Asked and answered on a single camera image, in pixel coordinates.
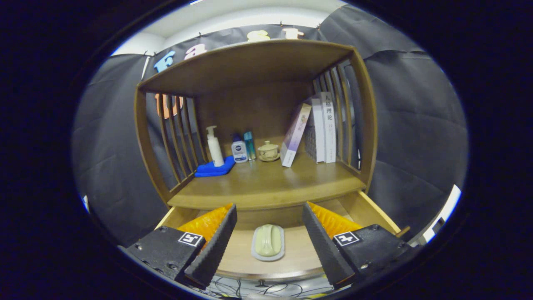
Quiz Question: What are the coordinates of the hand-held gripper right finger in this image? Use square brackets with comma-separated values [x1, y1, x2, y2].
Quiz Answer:
[302, 201, 421, 289]

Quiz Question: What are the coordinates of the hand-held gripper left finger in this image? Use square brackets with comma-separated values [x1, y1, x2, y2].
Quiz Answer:
[125, 203, 238, 290]

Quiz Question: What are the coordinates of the brown wooden drawer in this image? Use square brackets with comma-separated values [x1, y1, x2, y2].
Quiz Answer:
[155, 190, 411, 283]

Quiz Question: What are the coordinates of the brown wooden countertop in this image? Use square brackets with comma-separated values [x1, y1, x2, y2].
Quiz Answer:
[168, 152, 367, 211]

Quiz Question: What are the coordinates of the brown wooden cabinet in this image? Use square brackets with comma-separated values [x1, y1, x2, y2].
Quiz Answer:
[134, 40, 379, 211]

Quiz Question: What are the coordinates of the folded blue cloth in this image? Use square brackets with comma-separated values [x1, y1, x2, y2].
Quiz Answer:
[194, 155, 236, 178]

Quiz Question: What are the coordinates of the white pump bottle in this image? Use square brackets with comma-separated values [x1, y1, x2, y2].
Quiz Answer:
[206, 125, 224, 167]

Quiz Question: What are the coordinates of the white blue-capped lotion bottle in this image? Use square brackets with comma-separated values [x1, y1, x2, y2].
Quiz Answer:
[231, 133, 249, 163]

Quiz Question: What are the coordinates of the beige lidded ceramic cup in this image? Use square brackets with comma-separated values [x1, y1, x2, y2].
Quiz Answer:
[257, 140, 280, 162]

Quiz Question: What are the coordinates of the slim teal bottle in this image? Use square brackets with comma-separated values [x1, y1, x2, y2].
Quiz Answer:
[244, 131, 256, 161]

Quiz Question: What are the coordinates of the purple and white book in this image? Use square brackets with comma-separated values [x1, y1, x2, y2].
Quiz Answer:
[280, 103, 312, 168]

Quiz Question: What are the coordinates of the grey boxed book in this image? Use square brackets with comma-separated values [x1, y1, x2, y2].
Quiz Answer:
[304, 97, 325, 163]

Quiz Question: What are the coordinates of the white board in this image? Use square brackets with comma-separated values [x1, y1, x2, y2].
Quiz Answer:
[416, 185, 462, 244]

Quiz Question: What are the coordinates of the black backdrop cloth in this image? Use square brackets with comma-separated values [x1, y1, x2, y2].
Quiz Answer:
[73, 4, 469, 246]

